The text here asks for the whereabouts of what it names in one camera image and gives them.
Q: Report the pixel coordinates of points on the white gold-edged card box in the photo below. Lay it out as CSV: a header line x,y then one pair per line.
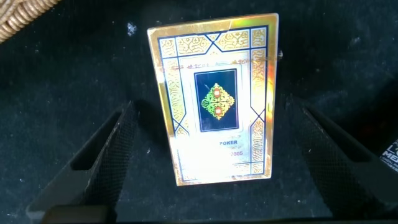
x,y
214,102

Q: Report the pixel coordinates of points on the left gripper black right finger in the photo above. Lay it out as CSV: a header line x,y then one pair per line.
x,y
332,171

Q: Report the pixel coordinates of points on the black table cloth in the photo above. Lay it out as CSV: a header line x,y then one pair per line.
x,y
62,77

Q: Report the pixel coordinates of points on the wicker basket holding toiletries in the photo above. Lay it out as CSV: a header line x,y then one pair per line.
x,y
18,15

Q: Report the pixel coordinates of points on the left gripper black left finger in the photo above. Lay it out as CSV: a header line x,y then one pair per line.
x,y
93,177

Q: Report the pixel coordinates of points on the black cosmetic tube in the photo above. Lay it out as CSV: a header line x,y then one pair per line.
x,y
391,155

